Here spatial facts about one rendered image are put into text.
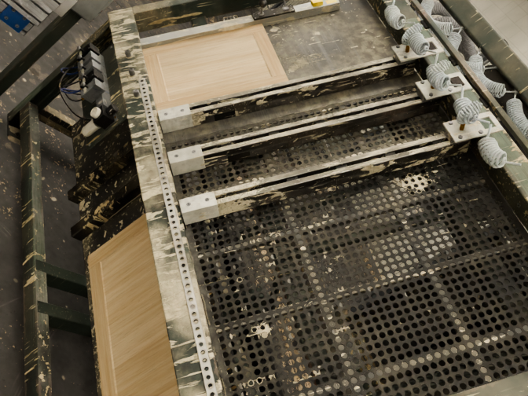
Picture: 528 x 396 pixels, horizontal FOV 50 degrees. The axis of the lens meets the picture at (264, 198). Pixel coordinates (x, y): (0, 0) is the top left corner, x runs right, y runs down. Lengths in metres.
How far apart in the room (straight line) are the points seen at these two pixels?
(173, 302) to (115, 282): 0.65
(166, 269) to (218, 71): 1.01
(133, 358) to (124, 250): 0.47
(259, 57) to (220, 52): 0.18
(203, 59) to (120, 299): 1.09
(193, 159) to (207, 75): 0.52
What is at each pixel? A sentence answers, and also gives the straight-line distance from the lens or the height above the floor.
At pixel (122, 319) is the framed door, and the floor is 0.40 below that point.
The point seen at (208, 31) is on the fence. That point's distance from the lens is 2.72.
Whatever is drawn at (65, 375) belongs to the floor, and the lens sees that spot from 2.59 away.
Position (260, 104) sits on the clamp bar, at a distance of 2.32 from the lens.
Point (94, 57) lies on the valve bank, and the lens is 2.61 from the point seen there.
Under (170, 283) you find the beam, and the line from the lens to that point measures 1.84.
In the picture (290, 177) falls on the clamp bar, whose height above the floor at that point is 1.26.
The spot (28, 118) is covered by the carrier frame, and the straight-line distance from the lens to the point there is 3.10.
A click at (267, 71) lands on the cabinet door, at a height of 1.31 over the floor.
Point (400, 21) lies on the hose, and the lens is 2.53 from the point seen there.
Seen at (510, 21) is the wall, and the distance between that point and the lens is 9.02.
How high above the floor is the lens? 1.81
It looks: 19 degrees down
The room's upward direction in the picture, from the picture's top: 55 degrees clockwise
